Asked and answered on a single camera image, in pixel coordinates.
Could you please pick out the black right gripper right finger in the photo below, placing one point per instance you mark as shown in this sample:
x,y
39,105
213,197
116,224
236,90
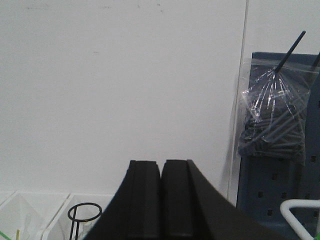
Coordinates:
x,y
194,210

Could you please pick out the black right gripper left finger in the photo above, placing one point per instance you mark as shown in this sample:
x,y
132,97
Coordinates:
x,y
134,211

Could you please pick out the blue grey pegboard drying rack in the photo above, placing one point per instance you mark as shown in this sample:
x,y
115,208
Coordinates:
x,y
265,182

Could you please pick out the right white storage bin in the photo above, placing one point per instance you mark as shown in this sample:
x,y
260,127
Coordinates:
x,y
59,228

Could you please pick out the white storage bin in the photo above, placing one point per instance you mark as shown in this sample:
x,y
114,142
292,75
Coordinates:
x,y
59,228
30,212

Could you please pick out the middle white storage bin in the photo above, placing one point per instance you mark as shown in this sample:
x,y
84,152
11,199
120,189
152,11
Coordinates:
x,y
30,212

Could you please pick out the green yellow plastic sticks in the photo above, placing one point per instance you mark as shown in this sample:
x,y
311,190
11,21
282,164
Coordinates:
x,y
14,236

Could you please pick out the plastic bag of pegs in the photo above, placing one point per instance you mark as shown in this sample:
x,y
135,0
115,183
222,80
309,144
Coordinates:
x,y
275,105

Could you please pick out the black wire tripod stand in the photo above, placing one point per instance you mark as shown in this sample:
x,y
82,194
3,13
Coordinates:
x,y
83,217

